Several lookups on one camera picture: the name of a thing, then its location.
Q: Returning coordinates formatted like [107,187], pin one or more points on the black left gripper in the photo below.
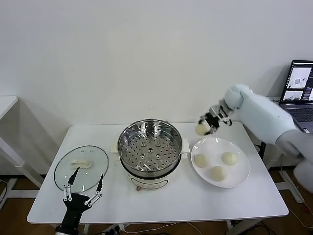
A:
[73,206]

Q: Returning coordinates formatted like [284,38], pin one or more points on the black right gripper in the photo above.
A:
[213,120]

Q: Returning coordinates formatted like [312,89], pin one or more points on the white steamed baozi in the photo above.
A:
[201,160]
[201,129]
[229,158]
[218,173]

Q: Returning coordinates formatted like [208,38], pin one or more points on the round glass pot lid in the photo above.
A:
[97,159]

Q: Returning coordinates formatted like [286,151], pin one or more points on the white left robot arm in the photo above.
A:
[66,231]

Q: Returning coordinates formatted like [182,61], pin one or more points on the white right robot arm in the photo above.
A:
[264,117]

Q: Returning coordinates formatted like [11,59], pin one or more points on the stainless steel steamer basket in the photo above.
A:
[149,151]

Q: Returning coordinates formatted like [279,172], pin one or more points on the white power strip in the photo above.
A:
[115,228]

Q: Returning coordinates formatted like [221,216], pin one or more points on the round white plate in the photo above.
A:
[240,171]

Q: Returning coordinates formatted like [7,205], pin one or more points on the white electric cooker base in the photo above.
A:
[149,182]

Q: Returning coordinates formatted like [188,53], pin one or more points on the grey open laptop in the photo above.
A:
[300,80]

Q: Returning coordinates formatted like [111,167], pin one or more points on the white side table with laptop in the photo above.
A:
[292,189]

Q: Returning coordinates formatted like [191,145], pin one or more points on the empty white side table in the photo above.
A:
[7,102]

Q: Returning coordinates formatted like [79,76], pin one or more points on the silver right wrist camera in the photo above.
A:
[226,119]

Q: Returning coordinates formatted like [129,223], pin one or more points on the black table clamp post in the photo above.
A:
[262,149]

